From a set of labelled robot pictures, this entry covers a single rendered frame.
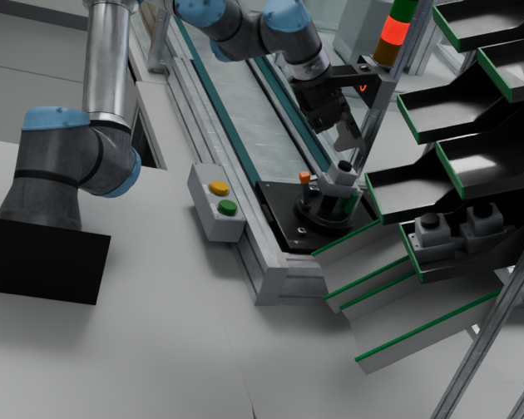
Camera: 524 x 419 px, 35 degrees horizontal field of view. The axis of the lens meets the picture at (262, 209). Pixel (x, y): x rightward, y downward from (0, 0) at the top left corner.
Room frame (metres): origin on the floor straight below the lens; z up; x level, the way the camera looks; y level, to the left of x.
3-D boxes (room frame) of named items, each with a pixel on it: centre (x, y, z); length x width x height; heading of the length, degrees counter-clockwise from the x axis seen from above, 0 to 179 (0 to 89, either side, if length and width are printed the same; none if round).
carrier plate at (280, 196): (1.56, -0.13, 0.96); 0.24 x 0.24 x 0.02; 27
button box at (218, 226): (1.53, 0.10, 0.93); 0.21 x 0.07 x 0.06; 27
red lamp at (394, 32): (1.78, -0.15, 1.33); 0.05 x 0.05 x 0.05
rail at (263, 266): (1.73, 0.13, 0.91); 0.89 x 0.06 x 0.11; 27
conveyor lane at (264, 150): (1.83, -0.01, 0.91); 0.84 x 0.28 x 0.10; 27
